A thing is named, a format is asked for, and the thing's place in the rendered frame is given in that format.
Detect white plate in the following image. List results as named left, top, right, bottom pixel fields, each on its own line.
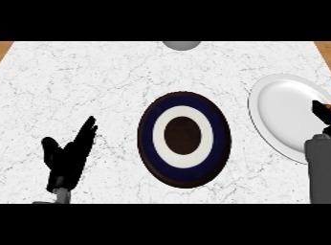
left=246, top=74, right=331, bottom=166

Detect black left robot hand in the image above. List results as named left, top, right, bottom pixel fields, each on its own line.
left=40, top=115, right=99, bottom=193

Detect grey round object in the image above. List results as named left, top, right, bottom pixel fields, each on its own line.
left=161, top=41, right=202, bottom=52

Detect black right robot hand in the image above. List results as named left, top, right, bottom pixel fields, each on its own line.
left=311, top=100, right=331, bottom=148

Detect dark blue ringed plate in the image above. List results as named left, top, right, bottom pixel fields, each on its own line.
left=135, top=91, right=233, bottom=189

